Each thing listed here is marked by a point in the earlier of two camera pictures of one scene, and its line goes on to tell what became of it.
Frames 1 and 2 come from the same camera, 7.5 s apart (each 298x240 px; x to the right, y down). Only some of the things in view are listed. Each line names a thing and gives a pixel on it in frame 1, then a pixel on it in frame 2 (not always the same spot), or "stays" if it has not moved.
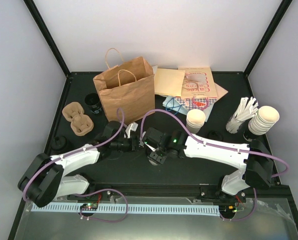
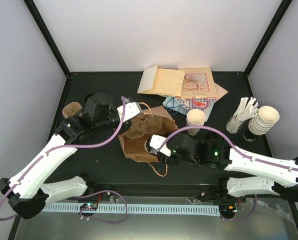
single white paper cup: x=152 y=162 to x=146 y=146
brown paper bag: x=128 y=84 to x=134 y=148
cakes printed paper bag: x=197 y=82 stays
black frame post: x=48 y=37 stays
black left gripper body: x=134 y=148 to x=127 y=125
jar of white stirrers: x=246 y=107 stays
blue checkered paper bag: x=196 y=103 stays
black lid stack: x=215 y=135 stays
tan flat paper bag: x=220 y=91 stays
